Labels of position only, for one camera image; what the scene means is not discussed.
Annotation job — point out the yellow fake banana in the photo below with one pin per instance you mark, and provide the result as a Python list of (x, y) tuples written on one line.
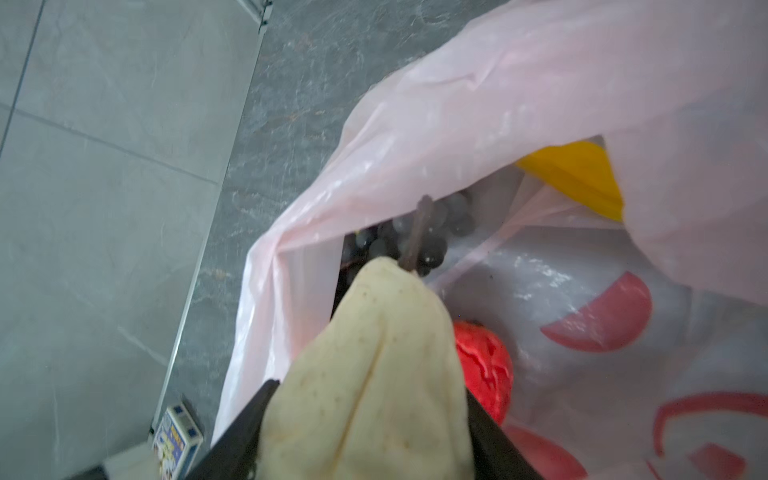
[(582, 172)]

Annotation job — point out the pink plastic bag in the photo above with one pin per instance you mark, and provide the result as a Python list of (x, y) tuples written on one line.
[(639, 348)]

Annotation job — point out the red fake strawberry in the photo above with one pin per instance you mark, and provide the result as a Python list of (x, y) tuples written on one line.
[(487, 367)]

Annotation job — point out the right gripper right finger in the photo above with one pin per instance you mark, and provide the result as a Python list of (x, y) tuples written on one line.
[(495, 456)]

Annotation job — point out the beige fake fruit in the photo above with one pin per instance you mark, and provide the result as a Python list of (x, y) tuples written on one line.
[(378, 394)]

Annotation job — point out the dark fake grapes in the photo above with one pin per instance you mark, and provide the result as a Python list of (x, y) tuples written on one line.
[(426, 249)]

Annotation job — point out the small printed card box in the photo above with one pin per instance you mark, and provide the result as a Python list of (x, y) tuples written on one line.
[(176, 442)]

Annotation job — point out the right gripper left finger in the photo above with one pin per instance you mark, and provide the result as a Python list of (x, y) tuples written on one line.
[(234, 455)]

